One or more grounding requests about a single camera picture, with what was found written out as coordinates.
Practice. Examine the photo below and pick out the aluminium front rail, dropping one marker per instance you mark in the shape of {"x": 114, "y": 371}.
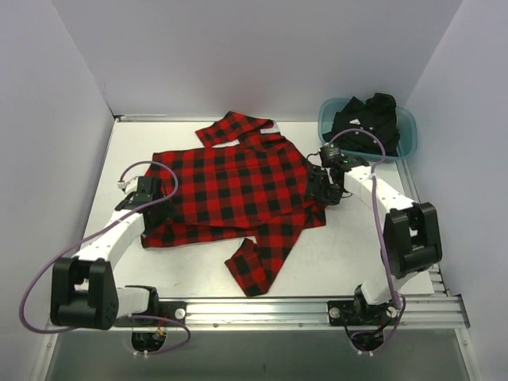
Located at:
{"x": 440, "y": 312}

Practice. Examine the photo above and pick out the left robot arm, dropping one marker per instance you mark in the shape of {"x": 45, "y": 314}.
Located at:
{"x": 84, "y": 292}

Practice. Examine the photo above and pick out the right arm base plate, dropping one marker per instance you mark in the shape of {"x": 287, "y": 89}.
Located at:
{"x": 349, "y": 313}

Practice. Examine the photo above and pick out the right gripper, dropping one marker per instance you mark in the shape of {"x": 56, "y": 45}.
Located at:
{"x": 317, "y": 187}

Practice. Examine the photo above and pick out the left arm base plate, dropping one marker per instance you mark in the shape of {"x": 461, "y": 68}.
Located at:
{"x": 172, "y": 310}

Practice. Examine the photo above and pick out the red black plaid shirt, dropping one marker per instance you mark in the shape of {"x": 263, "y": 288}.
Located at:
{"x": 248, "y": 181}

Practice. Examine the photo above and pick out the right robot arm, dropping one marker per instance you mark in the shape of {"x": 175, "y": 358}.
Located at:
{"x": 408, "y": 231}

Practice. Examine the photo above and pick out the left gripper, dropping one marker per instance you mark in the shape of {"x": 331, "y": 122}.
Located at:
{"x": 159, "y": 214}

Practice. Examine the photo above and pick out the black button shirt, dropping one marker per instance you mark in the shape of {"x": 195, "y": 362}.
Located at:
{"x": 377, "y": 115}

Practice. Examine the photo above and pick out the teal plastic basin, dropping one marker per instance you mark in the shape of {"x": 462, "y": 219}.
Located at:
{"x": 406, "y": 125}

